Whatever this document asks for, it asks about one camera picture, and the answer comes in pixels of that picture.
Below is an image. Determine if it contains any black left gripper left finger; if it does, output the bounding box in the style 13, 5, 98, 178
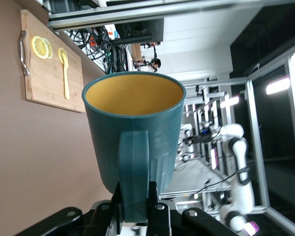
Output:
14, 181, 122, 236

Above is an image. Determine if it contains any cardboard box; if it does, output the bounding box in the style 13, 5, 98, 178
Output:
130, 43, 143, 62

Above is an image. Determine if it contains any black monitor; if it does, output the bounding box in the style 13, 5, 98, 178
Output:
110, 18, 165, 46

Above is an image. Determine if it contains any wooden cutting board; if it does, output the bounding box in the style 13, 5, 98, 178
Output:
17, 9, 86, 114

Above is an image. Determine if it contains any person with black hair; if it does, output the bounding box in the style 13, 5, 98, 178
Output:
147, 58, 162, 74

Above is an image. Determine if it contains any small white background robot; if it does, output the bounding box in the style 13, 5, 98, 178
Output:
178, 124, 196, 162

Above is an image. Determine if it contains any aluminium enclosure frame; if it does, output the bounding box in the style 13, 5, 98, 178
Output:
245, 46, 295, 216

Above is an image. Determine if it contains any tangled black cable bundle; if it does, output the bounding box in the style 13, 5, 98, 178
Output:
67, 23, 131, 76

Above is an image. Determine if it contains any aluminium frame beam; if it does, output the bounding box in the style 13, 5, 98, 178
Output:
47, 0, 264, 30

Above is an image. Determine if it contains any brown table cloth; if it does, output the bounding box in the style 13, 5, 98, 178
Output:
0, 0, 114, 236

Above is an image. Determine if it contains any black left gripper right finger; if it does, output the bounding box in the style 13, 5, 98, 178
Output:
147, 181, 236, 236

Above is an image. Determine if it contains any lemon slice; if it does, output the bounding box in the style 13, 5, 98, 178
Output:
31, 35, 50, 59
43, 38, 54, 60
58, 47, 68, 65

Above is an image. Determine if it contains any teal mug yellow inside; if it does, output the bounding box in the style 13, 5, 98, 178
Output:
81, 71, 187, 223

